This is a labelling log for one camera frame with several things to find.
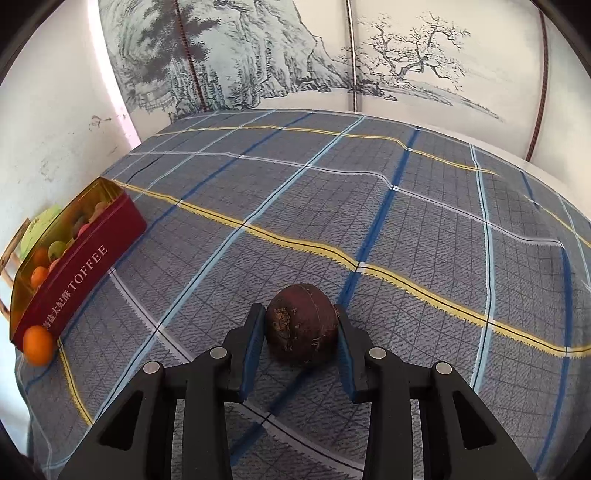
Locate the grey plaid blanket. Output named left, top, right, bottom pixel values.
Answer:
left=14, top=108, right=591, bottom=480

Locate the large yellow-green round fruit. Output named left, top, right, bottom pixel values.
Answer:
left=18, top=205, right=65, bottom=257

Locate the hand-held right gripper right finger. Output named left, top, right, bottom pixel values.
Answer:
left=335, top=304, right=539, bottom=480

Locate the ink landscape wall painting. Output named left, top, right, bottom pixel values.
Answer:
left=99, top=0, right=555, bottom=160

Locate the red candy tin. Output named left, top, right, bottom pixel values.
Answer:
left=9, top=178, right=148, bottom=348

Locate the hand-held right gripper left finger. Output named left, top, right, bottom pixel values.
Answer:
left=58, top=303, right=267, bottom=480

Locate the dark brown round fruit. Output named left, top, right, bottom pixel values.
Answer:
left=264, top=283, right=340, bottom=367

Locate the large orange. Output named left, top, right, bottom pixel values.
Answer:
left=22, top=326, right=56, bottom=367

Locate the wooden chair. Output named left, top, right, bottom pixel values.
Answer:
left=0, top=220, right=31, bottom=320

